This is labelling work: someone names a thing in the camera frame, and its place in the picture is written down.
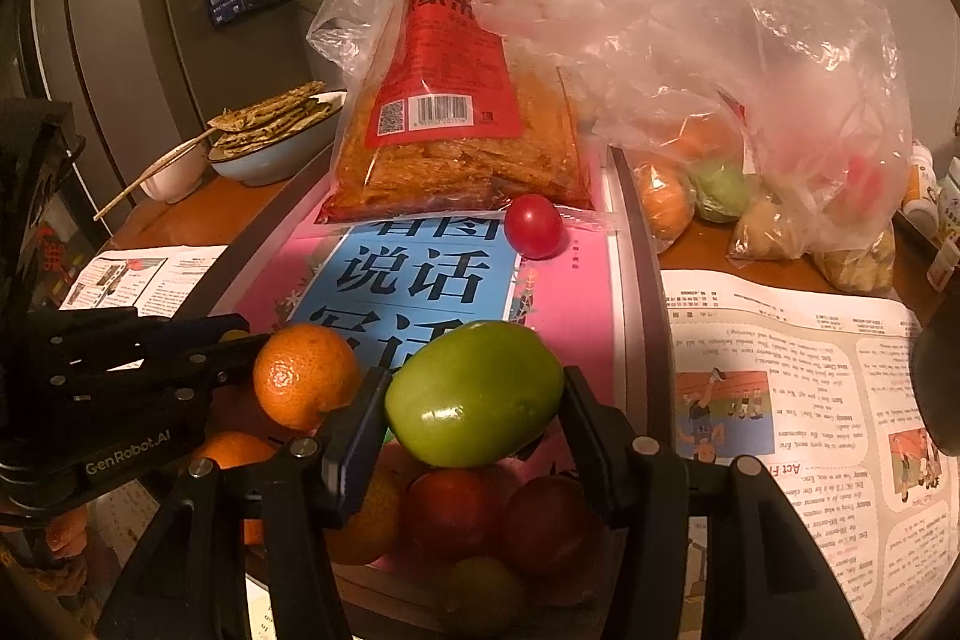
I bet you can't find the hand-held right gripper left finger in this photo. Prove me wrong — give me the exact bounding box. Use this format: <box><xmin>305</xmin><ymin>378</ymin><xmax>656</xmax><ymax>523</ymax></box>
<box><xmin>97</xmin><ymin>366</ymin><xmax>395</xmax><ymax>640</ymax></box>

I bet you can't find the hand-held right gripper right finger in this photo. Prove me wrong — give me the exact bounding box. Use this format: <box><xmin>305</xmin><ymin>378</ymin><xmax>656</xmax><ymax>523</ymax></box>
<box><xmin>561</xmin><ymin>366</ymin><xmax>863</xmax><ymax>640</ymax></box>

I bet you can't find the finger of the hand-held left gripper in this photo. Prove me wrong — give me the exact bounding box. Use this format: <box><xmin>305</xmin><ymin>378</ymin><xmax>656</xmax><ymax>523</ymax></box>
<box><xmin>34</xmin><ymin>310</ymin><xmax>267</xmax><ymax>371</ymax></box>
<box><xmin>45</xmin><ymin>334</ymin><xmax>271</xmax><ymax>412</ymax></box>

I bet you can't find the mandarin orange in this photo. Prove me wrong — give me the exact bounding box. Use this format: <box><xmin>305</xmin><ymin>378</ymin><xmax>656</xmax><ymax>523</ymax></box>
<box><xmin>322</xmin><ymin>460</ymin><xmax>410</xmax><ymax>566</ymax></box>
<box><xmin>634</xmin><ymin>160</ymin><xmax>695</xmax><ymax>255</ymax></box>
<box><xmin>191</xmin><ymin>431</ymin><xmax>278</xmax><ymax>470</ymax></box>
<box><xmin>253</xmin><ymin>323</ymin><xmax>361</xmax><ymax>431</ymax></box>

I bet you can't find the red cherry tomato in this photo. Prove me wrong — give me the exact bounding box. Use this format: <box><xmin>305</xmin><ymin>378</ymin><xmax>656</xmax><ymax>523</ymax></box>
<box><xmin>504</xmin><ymin>475</ymin><xmax>601</xmax><ymax>577</ymax></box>
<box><xmin>407</xmin><ymin>467</ymin><xmax>503</xmax><ymax>562</ymax></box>
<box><xmin>504</xmin><ymin>194</ymin><xmax>565</xmax><ymax>259</ymax></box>

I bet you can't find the large green jujube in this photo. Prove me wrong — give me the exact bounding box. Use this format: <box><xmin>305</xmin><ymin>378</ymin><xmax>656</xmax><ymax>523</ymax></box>
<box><xmin>690</xmin><ymin>160</ymin><xmax>758</xmax><ymax>225</ymax></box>
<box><xmin>385</xmin><ymin>320</ymin><xmax>565</xmax><ymax>468</ymax></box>

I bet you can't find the grey cardboard box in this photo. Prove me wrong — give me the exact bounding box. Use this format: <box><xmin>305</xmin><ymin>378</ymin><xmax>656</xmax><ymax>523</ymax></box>
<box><xmin>217</xmin><ymin>145</ymin><xmax>676</xmax><ymax>640</ymax></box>

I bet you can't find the person's left hand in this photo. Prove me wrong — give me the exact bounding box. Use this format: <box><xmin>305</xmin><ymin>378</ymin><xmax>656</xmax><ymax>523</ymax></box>
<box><xmin>43</xmin><ymin>506</ymin><xmax>92</xmax><ymax>558</ymax></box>

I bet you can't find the pink and blue book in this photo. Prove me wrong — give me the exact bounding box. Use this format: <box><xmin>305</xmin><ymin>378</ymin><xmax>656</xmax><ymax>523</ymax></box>
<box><xmin>232</xmin><ymin>209</ymin><xmax>627</xmax><ymax>573</ymax></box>

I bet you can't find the wooden chopsticks pair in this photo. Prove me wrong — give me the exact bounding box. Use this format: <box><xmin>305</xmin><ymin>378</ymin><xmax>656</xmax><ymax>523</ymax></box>
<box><xmin>94</xmin><ymin>122</ymin><xmax>226</xmax><ymax>221</ymax></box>

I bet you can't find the small white bowl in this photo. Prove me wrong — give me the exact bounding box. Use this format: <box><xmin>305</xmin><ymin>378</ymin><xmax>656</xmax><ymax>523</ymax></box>
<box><xmin>140</xmin><ymin>141</ymin><xmax>207</xmax><ymax>205</ymax></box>

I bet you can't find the grey refrigerator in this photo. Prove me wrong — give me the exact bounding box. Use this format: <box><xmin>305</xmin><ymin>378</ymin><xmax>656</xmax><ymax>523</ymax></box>
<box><xmin>22</xmin><ymin>0</ymin><xmax>226</xmax><ymax>221</ymax></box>

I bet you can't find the printed newspaper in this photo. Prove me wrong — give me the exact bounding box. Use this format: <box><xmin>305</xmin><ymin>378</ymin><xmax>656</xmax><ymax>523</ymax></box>
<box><xmin>58</xmin><ymin>245</ymin><xmax>942</xmax><ymax>640</ymax></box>

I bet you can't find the blue bowl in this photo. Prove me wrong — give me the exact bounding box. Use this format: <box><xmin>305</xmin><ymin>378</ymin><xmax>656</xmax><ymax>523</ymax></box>
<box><xmin>208</xmin><ymin>91</ymin><xmax>347</xmax><ymax>187</ymax></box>

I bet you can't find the stack of flatbreads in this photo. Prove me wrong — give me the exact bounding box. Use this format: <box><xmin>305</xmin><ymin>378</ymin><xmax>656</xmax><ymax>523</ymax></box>
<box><xmin>208</xmin><ymin>81</ymin><xmax>335</xmax><ymax>154</ymax></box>

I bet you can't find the bag of yellow pieces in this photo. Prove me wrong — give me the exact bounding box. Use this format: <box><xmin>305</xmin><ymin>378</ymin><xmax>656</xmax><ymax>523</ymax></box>
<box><xmin>814</xmin><ymin>227</ymin><xmax>897</xmax><ymax>295</ymax></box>
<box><xmin>727</xmin><ymin>197</ymin><xmax>807</xmax><ymax>266</ymax></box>

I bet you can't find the small clear plastic bag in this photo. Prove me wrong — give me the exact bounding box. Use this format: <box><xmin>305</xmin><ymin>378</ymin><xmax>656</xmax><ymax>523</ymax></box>
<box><xmin>307</xmin><ymin>0</ymin><xmax>410</xmax><ymax>86</ymax></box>

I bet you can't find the red label snack bag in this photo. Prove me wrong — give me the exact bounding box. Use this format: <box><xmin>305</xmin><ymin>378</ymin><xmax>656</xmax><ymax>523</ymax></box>
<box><xmin>319</xmin><ymin>0</ymin><xmax>601</xmax><ymax>225</ymax></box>

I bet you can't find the white pill bottle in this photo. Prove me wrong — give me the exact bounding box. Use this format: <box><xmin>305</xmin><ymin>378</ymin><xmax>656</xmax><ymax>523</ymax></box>
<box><xmin>900</xmin><ymin>141</ymin><xmax>938</xmax><ymax>236</ymax></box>
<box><xmin>937</xmin><ymin>156</ymin><xmax>960</xmax><ymax>214</ymax></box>

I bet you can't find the large clear plastic bag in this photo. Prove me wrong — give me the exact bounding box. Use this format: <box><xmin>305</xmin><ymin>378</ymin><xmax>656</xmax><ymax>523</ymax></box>
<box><xmin>480</xmin><ymin>0</ymin><xmax>912</xmax><ymax>255</ymax></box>

